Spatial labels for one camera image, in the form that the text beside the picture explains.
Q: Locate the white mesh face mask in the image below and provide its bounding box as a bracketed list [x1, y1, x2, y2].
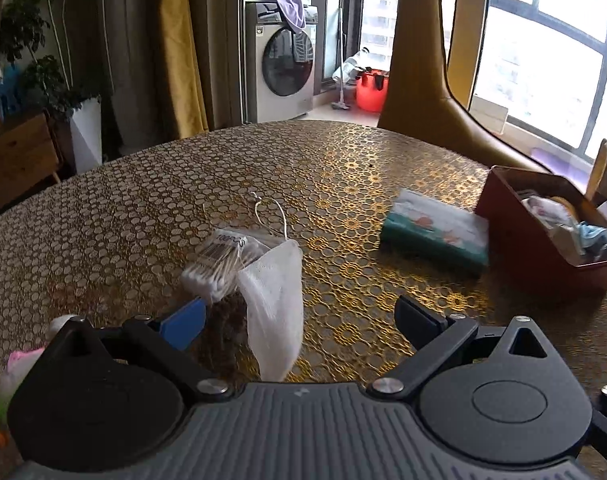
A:
[236, 219, 304, 382]

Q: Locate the bag of cotton swabs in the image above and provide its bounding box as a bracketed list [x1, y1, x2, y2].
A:
[181, 228, 283, 304]

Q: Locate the green tissue pack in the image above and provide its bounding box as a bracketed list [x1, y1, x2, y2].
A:
[379, 188, 489, 272]

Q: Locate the red storage box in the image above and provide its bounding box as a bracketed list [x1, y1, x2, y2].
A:
[475, 166, 607, 297]

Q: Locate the white bunny plush toy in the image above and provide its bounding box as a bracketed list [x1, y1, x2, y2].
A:
[0, 313, 80, 453]

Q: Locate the wooden drawer cabinet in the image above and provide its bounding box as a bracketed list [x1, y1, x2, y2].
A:
[0, 113, 61, 210]

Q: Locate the brown leather chair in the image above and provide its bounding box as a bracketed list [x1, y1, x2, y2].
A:
[378, 0, 547, 172]

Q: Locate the red bucket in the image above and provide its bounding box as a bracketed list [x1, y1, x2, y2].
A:
[355, 70, 389, 114]

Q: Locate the washing machine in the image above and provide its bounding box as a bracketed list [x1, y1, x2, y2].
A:
[244, 0, 317, 124]

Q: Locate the white planter with plant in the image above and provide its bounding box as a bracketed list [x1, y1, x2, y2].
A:
[0, 0, 104, 174]

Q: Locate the yellow curtain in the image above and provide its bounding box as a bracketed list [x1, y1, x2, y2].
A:
[159, 0, 209, 139]

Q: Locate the brown scrunchie hair tie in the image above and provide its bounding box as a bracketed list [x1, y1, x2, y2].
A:
[193, 291, 250, 386]

